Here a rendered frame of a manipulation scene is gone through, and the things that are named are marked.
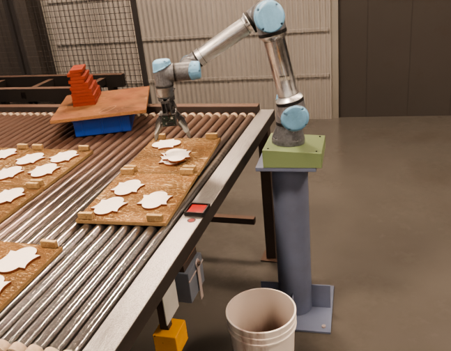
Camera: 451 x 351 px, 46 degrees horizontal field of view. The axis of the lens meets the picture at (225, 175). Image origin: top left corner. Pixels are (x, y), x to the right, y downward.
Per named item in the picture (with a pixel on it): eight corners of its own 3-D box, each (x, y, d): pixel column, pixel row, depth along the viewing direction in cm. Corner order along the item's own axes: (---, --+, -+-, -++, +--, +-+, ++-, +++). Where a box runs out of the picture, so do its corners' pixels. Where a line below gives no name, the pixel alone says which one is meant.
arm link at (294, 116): (307, 119, 233) (277, -6, 213) (313, 129, 219) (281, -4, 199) (281, 127, 234) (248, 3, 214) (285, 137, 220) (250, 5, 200)
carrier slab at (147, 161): (221, 140, 259) (220, 137, 258) (199, 175, 222) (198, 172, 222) (153, 141, 267) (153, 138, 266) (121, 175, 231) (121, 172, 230)
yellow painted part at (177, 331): (188, 338, 176) (179, 279, 167) (178, 357, 168) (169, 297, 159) (166, 335, 179) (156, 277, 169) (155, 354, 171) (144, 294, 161)
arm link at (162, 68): (171, 60, 211) (150, 63, 211) (175, 87, 215) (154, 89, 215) (172, 56, 218) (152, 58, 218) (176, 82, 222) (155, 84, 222)
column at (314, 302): (334, 287, 294) (332, 141, 258) (330, 334, 260) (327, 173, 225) (266, 283, 303) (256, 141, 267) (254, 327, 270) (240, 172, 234)
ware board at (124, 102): (149, 88, 323) (149, 86, 323) (146, 112, 278) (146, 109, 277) (67, 98, 321) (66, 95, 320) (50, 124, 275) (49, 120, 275)
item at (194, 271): (209, 288, 191) (203, 245, 184) (196, 313, 179) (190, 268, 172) (180, 285, 195) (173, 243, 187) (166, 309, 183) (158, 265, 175)
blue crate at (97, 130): (136, 113, 312) (133, 97, 308) (132, 131, 284) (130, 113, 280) (83, 120, 311) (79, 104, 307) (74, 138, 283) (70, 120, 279)
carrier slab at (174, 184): (197, 177, 221) (197, 173, 221) (166, 226, 185) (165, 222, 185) (120, 176, 230) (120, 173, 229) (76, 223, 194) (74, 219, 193)
